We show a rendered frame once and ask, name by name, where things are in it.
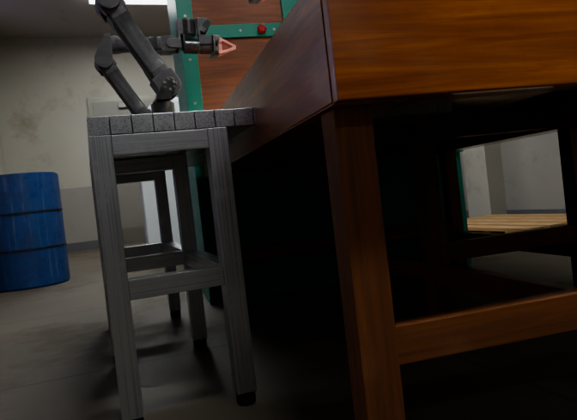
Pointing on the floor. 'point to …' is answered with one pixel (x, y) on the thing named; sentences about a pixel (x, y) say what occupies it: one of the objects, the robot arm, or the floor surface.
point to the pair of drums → (32, 232)
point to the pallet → (513, 222)
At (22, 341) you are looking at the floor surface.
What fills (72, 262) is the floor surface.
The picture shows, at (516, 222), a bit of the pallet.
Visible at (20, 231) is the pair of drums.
